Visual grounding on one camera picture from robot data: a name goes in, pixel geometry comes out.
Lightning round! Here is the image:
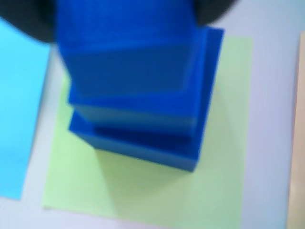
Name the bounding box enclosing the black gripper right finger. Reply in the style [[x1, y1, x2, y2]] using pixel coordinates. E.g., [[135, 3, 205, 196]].
[[192, 0, 239, 26]]

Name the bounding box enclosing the large blue cube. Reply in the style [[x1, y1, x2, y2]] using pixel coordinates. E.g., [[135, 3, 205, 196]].
[[68, 26, 225, 173]]

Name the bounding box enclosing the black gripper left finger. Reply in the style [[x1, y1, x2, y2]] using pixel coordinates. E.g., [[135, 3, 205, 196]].
[[0, 0, 59, 45]]

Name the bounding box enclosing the orange paper square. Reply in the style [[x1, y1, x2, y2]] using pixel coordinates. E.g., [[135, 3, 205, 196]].
[[286, 30, 305, 229]]

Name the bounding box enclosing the light blue paper square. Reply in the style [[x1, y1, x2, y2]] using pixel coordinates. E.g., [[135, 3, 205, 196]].
[[0, 16, 53, 201]]

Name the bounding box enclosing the medium blue cube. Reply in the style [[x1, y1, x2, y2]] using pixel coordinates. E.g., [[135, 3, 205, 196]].
[[67, 27, 208, 138]]

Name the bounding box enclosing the green paper square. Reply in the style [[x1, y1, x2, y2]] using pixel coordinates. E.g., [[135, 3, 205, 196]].
[[41, 35, 254, 229]]

